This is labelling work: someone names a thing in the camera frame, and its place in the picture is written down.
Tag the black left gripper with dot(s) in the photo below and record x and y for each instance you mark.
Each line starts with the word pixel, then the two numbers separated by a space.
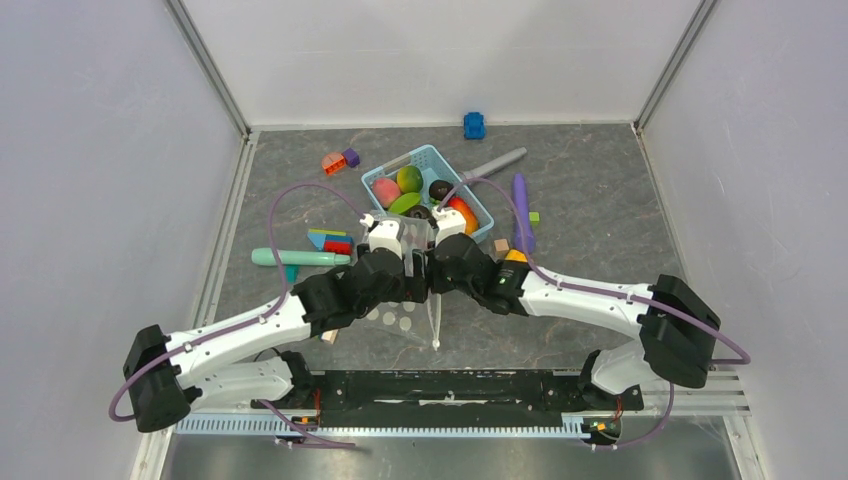
pixel 411 288

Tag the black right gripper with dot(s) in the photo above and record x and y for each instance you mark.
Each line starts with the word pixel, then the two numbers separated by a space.
pixel 435 283

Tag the orange red toy fruit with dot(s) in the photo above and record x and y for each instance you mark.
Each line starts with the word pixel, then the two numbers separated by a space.
pixel 472 223

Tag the clear polka dot zip bag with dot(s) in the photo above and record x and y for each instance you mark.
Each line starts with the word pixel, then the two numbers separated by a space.
pixel 418 322

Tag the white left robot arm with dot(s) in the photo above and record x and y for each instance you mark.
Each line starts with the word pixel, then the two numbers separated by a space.
pixel 169 375

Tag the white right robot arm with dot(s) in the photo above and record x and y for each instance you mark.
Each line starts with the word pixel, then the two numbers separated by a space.
pixel 669 327

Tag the dark toy mangosteen lower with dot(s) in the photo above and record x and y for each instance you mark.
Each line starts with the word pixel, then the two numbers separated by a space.
pixel 420 212

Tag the dark toy mangosteen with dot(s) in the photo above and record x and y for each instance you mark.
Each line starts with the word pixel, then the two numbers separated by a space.
pixel 420 212
pixel 439 189

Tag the green toy pea pod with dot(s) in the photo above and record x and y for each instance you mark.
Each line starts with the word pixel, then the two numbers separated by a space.
pixel 404 203

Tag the dark toy mangosteen upper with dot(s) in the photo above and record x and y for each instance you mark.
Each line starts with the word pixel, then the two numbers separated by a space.
pixel 439 189

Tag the pink toy peach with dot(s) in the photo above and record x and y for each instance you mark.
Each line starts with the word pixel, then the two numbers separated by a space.
pixel 386 191

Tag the wooden cube upper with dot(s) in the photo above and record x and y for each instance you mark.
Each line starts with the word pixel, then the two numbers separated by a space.
pixel 501 247

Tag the green orange toy mango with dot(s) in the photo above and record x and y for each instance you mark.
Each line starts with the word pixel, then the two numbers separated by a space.
pixel 409 179

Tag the orange brick stack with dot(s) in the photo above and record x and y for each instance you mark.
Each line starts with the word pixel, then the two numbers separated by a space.
pixel 515 255

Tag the multicolour brick stack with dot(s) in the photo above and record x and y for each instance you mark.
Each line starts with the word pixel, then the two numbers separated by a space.
pixel 336 242

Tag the purple toy microphone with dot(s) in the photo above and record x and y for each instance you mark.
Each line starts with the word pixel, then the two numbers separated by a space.
pixel 524 238

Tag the purple toy brick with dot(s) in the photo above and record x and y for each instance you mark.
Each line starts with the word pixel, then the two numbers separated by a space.
pixel 351 157

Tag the green white brick block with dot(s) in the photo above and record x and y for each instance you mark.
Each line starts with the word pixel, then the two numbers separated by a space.
pixel 330 336

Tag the orange toy brick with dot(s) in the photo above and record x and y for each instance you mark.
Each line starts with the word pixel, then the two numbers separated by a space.
pixel 333 162

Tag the teal small block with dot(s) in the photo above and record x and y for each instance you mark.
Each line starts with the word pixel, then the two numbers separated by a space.
pixel 292 272

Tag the blue toy brick car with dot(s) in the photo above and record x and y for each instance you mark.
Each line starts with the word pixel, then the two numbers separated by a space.
pixel 474 127

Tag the mint green toy microphone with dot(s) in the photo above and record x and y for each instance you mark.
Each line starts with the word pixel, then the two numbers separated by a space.
pixel 267 258

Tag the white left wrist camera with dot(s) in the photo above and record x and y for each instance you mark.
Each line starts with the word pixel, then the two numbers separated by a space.
pixel 382 233

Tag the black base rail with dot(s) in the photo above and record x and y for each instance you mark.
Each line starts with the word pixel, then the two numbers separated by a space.
pixel 451 398

